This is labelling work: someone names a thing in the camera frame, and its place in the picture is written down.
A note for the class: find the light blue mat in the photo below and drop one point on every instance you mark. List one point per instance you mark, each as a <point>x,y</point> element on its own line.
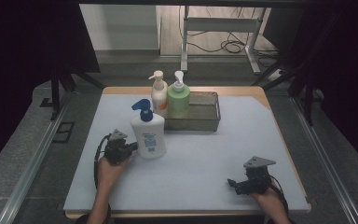
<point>199,174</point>

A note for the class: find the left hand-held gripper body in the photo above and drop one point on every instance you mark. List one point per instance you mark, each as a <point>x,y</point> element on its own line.
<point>116,151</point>

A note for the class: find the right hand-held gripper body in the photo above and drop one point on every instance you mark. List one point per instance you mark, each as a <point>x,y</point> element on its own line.
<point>258,180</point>

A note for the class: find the white bottle with blue pump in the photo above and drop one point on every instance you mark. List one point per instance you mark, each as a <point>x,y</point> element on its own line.
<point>149,137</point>

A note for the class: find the green bottle with white pump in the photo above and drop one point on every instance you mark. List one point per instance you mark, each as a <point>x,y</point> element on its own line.
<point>178,99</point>

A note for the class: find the person's right hand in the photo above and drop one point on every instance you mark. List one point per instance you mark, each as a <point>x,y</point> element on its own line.
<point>268,200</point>

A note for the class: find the cream pump bottle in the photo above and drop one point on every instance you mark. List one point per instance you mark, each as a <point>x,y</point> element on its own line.
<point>159,96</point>

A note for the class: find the white desk frame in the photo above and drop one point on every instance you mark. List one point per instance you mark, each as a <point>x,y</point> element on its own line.
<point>219,24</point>

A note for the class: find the wooden table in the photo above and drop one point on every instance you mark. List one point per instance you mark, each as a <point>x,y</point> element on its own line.
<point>130,90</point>

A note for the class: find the black curtain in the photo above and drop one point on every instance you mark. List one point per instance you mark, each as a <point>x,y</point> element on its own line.
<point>351,77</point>
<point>18,62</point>

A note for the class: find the white cabinet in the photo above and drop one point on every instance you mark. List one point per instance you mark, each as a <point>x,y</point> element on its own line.
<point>121,28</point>

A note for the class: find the person's left hand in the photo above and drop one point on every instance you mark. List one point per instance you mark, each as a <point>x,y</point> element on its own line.
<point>110,174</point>

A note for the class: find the white power strip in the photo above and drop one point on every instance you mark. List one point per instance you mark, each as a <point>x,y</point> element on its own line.
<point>275,75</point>

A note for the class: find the metal mesh basket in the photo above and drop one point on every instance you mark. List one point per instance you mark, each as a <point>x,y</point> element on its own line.
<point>203,109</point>

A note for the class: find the black metal stand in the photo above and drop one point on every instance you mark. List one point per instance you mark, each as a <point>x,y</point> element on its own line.
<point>306,87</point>
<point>56,90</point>

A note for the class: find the aluminium rail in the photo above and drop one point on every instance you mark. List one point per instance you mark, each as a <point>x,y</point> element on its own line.
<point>326,161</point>
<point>31,168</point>

